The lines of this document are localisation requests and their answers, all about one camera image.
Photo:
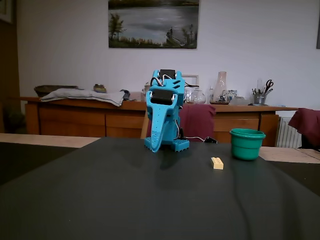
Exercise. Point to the large black table mat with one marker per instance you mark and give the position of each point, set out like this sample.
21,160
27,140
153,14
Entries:
140,195

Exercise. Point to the white picture frame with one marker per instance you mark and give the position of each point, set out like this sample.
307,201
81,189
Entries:
195,80

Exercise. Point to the pink glass vase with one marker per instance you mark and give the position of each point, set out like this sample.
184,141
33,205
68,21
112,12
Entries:
221,87

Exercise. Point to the burgundy cloth at edge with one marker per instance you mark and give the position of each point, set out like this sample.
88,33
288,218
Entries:
308,125

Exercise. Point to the small clear glass jar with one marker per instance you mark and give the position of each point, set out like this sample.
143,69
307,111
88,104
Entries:
188,96

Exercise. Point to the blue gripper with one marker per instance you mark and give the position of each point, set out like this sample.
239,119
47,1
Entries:
160,110

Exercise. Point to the small green jar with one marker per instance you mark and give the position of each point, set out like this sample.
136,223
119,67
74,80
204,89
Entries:
100,88

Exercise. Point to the metal pencil cup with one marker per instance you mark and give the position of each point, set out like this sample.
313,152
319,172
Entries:
260,99

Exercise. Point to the blue white mug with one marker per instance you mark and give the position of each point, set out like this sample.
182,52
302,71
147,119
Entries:
233,93

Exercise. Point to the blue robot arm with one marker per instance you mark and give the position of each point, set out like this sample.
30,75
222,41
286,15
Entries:
176,125

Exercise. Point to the clear glass bowl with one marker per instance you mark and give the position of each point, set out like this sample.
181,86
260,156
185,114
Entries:
239,100

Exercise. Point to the folded grey cloth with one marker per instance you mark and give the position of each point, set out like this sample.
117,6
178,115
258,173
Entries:
82,95

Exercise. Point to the white radiator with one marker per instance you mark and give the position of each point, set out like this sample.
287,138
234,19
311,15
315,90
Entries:
287,132

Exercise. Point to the landscape lake painting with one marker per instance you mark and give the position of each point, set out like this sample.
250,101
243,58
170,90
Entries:
152,25

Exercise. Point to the wooden chair frame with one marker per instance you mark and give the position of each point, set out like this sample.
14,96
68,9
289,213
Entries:
144,125

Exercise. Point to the green plastic cup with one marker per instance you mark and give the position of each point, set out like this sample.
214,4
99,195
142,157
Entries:
246,146

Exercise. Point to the round clear glass vase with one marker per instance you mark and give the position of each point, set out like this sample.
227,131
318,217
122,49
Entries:
198,97

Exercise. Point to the wooden sideboard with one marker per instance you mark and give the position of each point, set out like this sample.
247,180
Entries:
75,120

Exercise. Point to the dark shallow bowl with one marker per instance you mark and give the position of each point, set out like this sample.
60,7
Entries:
50,88

